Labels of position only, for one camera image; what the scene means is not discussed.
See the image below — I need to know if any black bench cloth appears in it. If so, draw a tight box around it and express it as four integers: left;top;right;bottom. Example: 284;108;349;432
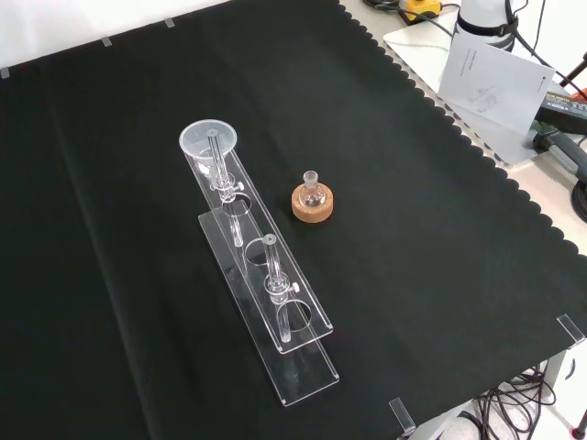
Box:
0;0;587;440

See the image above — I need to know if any clear plastic funnel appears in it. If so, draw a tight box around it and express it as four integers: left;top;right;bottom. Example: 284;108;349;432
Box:
178;118;239;182

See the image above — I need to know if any black grey clamp handle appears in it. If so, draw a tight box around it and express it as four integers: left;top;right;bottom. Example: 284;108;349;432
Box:
532;127;587;185

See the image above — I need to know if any black power adapter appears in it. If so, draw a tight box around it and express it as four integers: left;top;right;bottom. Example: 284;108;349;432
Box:
537;89;587;135

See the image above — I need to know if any clear acrylic funnel stand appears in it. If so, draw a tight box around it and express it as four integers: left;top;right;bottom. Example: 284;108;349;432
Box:
182;129;341;408

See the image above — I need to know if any yellow stop button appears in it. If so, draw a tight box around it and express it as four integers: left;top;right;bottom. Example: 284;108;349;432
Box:
397;0;443;25

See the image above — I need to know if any cork ring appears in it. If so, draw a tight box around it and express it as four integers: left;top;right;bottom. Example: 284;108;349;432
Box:
291;181;335;225

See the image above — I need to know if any clear plastic cloth clip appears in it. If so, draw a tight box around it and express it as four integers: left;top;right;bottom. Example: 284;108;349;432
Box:
556;313;587;346
388;398;417;437

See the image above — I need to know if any thin black cable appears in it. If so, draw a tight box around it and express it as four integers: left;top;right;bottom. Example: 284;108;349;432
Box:
410;9;460;42

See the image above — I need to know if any pale board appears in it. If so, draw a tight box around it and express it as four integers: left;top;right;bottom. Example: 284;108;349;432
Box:
382;20;551;167

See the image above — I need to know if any white paper booklet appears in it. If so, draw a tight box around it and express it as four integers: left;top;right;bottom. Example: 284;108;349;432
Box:
437;34;557;137

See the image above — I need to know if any small round-bottom glass flask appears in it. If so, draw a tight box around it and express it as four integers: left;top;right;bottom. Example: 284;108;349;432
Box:
300;170;325;213

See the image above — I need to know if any black cable bundle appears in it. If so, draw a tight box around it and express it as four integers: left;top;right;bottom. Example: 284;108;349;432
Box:
474;361;559;440

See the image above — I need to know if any black tripod leg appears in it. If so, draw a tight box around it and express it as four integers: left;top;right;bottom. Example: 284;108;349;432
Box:
557;49;587;89

